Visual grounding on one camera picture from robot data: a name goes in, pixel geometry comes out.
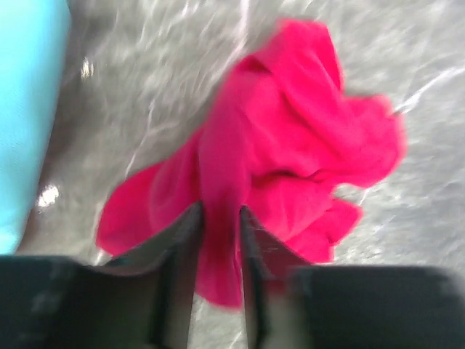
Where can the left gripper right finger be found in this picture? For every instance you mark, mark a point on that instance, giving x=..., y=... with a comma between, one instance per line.
x=272, y=310

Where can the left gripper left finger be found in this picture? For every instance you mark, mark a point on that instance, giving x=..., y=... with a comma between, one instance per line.
x=163, y=271

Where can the magenta t shirt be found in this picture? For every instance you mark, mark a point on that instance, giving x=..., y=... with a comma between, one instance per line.
x=279, y=138

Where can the teal green t shirt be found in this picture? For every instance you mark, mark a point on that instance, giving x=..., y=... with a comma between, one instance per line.
x=34, y=36

